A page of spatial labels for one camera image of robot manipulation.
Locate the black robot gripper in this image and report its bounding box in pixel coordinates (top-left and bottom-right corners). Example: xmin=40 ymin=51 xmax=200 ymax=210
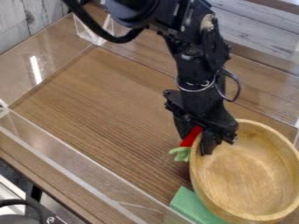
xmin=162 ymin=84 xmax=239 ymax=156

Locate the red plush strawberry toy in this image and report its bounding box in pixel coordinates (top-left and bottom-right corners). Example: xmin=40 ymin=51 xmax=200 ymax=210
xmin=168 ymin=126 xmax=201 ymax=163

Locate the wooden bowl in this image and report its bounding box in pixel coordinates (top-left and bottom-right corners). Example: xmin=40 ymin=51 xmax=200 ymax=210
xmin=189 ymin=119 xmax=299 ymax=224

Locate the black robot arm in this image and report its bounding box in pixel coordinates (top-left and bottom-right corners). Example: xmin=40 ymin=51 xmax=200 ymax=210
xmin=102 ymin=0 xmax=239 ymax=155

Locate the green foam block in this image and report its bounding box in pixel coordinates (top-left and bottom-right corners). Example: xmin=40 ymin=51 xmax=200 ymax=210
xmin=169 ymin=186 xmax=228 ymax=224

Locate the black cable loop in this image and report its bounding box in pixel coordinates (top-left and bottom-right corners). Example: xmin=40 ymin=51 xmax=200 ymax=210
xmin=213 ymin=68 xmax=241 ymax=103

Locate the black thick cable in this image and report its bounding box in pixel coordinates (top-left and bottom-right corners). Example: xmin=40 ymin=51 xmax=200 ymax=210
xmin=61 ymin=0 xmax=150 ymax=45

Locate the clear acrylic front wall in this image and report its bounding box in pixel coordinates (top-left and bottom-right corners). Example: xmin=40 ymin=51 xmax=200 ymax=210
xmin=0 ymin=108 xmax=196 ymax=224

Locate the clear acrylic corner bracket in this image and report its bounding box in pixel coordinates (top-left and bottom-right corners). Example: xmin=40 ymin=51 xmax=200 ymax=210
xmin=73 ymin=15 xmax=114 ymax=46

